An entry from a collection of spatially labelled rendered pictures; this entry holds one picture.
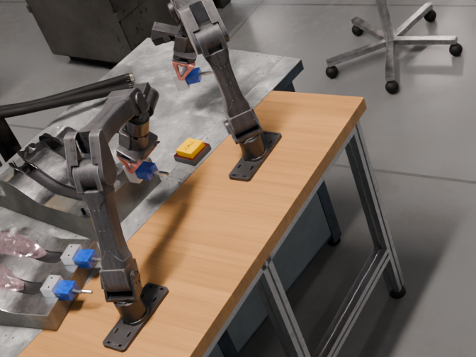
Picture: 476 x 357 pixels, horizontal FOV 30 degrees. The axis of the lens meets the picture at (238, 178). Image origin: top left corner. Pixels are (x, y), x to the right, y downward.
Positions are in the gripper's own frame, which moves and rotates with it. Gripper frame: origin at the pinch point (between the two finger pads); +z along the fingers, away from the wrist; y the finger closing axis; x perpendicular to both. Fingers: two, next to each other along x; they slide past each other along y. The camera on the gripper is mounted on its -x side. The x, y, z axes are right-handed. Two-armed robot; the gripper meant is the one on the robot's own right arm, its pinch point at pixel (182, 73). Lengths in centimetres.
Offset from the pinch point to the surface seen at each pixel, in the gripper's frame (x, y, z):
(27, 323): -23, 81, 27
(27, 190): -35, 39, 23
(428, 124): 98, -80, 55
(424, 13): 98, -155, 46
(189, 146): 6.9, 22.2, 9.1
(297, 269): 51, 2, 69
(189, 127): 5.3, 7.2, 14.1
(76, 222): -19, 50, 21
